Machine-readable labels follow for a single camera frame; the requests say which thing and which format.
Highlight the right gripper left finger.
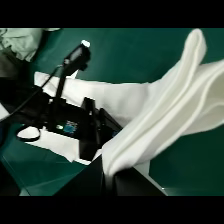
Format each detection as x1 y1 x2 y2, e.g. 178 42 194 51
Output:
53 154 108 197

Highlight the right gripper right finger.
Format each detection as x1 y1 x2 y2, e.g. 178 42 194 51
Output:
114 166 167 197

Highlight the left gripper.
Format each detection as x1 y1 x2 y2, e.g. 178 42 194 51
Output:
45 96 123 162

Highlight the white garment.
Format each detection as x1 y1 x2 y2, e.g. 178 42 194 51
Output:
16 28 224 178

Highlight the pale garment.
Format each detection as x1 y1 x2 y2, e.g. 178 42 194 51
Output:
0 28 61 62

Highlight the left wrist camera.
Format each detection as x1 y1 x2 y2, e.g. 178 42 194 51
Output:
53 39 92 105

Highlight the black cable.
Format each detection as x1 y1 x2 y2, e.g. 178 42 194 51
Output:
0 64 64 124

